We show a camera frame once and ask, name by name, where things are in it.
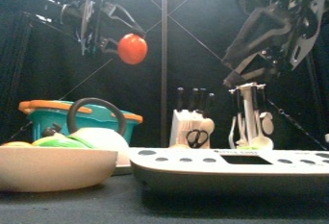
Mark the orange toy fruit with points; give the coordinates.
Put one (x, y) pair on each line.
(133, 49)

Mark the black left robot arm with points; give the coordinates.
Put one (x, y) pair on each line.
(39, 0)

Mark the white utensil stand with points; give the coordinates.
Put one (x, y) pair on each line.
(248, 112)

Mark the white toy skimmer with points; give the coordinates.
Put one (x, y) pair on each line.
(268, 123)

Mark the white toy spatula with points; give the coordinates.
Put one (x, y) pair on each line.
(233, 131)

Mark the white toy ladle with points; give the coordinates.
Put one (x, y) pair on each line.
(262, 142)

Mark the white toy knife block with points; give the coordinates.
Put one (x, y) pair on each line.
(182, 128)

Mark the black toy scissors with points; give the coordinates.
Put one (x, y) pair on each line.
(197, 138)

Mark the teal toy basket orange rim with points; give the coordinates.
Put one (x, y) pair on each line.
(47, 122)

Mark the green toy food piece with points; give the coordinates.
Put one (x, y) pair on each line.
(59, 143)

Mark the white kitchen scale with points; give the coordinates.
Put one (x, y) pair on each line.
(193, 170)

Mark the yellow toy food piece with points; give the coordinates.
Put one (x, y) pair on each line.
(16, 144)

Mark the beige bowl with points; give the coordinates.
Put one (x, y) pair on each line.
(55, 170)

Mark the grey vertical frame pole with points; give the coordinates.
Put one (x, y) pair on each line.
(163, 74)

